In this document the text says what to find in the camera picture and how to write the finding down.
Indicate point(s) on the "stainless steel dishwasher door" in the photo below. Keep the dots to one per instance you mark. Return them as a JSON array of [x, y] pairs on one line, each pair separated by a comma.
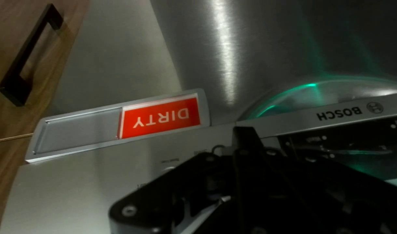
[[250, 43]]

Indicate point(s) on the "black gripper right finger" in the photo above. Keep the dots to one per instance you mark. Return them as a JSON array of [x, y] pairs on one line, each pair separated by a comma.
[[302, 208]]

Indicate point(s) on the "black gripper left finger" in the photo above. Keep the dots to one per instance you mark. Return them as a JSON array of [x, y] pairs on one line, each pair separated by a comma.
[[175, 199]]

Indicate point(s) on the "wooden cabinet beside dishwasher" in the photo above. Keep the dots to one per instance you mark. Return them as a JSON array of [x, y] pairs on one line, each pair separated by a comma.
[[2, 34]]

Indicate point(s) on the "red dirty sign magnet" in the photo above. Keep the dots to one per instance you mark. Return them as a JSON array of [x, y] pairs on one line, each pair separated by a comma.
[[160, 117]]

